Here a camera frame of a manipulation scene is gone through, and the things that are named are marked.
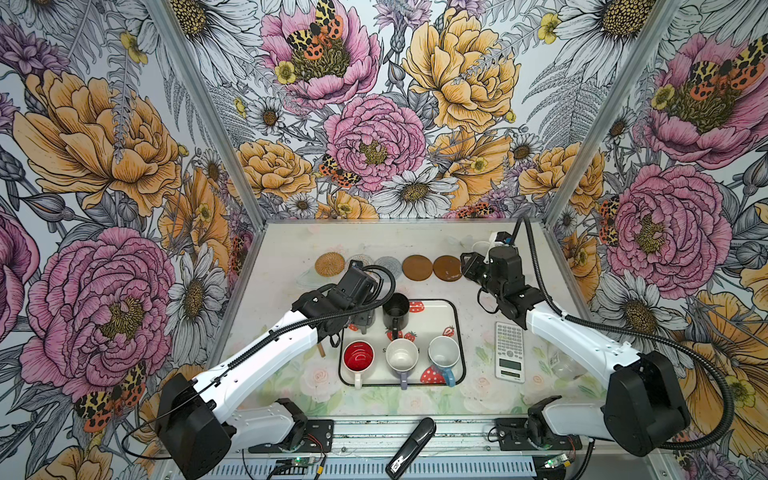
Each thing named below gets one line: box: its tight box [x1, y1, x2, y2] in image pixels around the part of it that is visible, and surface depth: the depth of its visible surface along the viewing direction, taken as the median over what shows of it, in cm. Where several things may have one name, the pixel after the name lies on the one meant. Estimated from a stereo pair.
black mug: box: [383, 292, 410, 340], surface depth 93 cm
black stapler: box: [385, 417, 437, 480], surface depth 71 cm
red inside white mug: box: [343, 340, 375, 390], surface depth 83 cm
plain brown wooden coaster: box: [402, 254, 433, 281], surface depth 110 cm
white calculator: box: [494, 321, 525, 384], surface depth 87 cm
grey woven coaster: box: [374, 256, 402, 282], surface depth 110 cm
